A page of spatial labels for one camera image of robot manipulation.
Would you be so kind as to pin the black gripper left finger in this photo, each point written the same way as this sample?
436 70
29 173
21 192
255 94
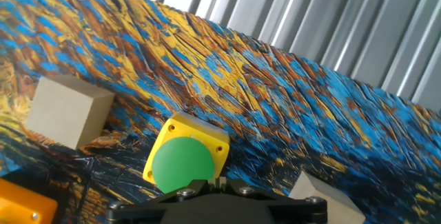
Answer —
144 208

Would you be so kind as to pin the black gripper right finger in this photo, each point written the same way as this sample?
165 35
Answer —
296 210

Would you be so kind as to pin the yellow box green button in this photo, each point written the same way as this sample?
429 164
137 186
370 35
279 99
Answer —
179 162

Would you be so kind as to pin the orange box red button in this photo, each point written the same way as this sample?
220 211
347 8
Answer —
20 206

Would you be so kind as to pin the light wooden cube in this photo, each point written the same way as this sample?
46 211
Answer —
341 210
65 110

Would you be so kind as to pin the starry night painted cloth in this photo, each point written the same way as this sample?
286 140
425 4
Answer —
241 79

